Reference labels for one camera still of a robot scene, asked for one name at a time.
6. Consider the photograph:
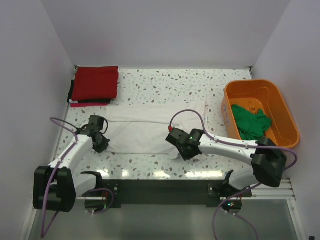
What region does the white t shirt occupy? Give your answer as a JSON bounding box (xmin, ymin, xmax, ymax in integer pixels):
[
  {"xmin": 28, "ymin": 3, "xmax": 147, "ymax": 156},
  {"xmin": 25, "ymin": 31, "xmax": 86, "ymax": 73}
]
[{"xmin": 104, "ymin": 100, "xmax": 209, "ymax": 160}]

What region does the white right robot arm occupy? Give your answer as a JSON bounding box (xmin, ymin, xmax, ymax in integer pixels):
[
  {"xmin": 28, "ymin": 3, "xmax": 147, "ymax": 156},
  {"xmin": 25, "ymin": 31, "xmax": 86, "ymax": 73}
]
[{"xmin": 165, "ymin": 128, "xmax": 287, "ymax": 197}]

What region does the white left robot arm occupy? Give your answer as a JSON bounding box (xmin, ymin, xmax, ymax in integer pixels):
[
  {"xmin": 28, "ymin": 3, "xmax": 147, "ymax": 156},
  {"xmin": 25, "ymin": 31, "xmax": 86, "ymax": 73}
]
[{"xmin": 33, "ymin": 115, "xmax": 110, "ymax": 213}]

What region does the pink folded t shirt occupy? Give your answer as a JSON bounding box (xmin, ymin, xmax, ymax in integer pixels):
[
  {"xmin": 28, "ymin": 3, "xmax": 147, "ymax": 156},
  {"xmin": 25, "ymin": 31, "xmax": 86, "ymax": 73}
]
[{"xmin": 70, "ymin": 102, "xmax": 108, "ymax": 108}]

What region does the black folded t shirt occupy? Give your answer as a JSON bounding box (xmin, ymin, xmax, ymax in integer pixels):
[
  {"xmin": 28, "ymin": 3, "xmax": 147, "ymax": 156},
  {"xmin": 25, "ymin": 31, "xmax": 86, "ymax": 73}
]
[{"xmin": 67, "ymin": 79, "xmax": 112, "ymax": 104}]

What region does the red folded t shirt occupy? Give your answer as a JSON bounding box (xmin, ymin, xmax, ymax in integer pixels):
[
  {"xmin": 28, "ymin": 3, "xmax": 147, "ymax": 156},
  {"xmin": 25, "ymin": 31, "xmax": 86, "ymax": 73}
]
[{"xmin": 74, "ymin": 66, "xmax": 119, "ymax": 100}]

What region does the green t shirt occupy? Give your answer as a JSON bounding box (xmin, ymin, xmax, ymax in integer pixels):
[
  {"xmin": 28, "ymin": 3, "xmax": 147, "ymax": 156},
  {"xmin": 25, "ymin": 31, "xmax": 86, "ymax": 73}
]
[{"xmin": 231, "ymin": 104, "xmax": 272, "ymax": 141}]

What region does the orange plastic basket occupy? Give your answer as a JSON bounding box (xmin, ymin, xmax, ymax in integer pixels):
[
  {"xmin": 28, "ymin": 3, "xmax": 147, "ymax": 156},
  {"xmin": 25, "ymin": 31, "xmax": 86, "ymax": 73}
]
[{"xmin": 221, "ymin": 79, "xmax": 300, "ymax": 149}]

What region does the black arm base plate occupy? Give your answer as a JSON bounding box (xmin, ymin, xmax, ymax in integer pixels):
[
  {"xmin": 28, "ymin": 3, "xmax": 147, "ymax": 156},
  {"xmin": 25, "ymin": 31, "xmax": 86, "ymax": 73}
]
[{"xmin": 79, "ymin": 178, "xmax": 253, "ymax": 210}]

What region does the aluminium frame rail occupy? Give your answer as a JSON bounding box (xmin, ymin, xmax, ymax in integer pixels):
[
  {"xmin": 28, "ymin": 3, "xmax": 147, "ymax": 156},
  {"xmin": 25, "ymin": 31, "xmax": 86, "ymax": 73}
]
[{"xmin": 251, "ymin": 179, "xmax": 309, "ymax": 240}]

